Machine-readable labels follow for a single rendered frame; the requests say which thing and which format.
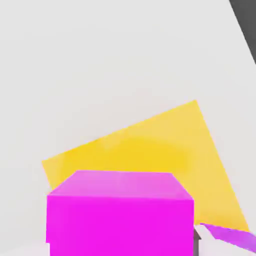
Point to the large yellow box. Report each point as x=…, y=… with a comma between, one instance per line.
x=152, y=152

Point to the small purple cube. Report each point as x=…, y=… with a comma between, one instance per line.
x=234, y=237

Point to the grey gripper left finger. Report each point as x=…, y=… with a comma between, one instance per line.
x=30, y=251

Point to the small magenta cube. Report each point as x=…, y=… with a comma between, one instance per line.
x=120, y=220

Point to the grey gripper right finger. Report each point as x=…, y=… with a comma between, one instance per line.
x=210, y=246

